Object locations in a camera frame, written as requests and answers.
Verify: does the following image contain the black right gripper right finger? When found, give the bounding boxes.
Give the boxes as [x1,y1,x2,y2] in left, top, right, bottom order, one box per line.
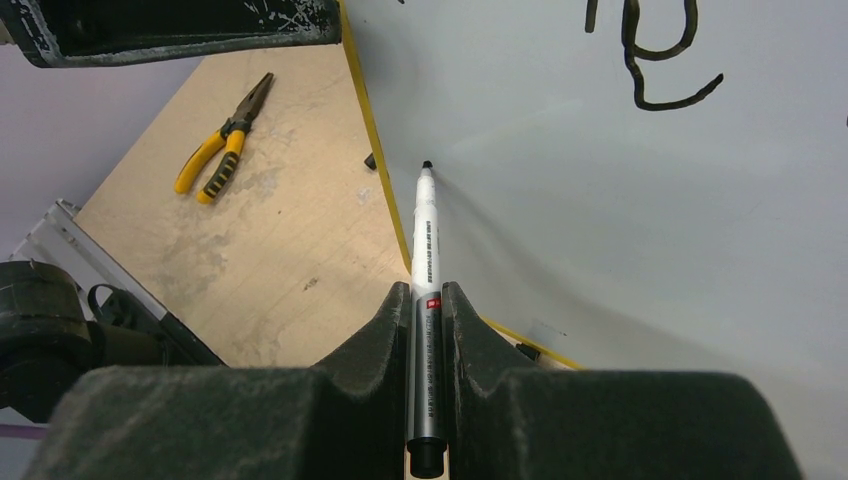
[442,282,802,479]

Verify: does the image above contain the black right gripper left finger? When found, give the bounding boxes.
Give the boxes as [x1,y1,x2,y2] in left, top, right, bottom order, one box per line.
[26,282,411,479]

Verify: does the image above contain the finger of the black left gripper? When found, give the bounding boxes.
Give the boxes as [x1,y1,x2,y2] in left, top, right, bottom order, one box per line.
[1,0,342,68]

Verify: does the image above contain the white whiteboard marker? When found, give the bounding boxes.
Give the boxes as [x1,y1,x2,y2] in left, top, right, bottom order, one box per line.
[406,161,448,479]

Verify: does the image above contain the yellow framed whiteboard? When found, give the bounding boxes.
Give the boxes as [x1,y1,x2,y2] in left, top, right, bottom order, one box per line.
[344,1,847,479]

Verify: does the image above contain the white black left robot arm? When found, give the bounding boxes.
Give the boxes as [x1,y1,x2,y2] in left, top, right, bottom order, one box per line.
[1,1,342,423]

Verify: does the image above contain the aluminium table edge rail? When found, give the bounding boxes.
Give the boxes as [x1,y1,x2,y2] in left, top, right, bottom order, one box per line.
[9,199,168,320]

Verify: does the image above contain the yellow handled pliers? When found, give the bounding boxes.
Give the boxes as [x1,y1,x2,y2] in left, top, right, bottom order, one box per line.
[174,72,275,205]

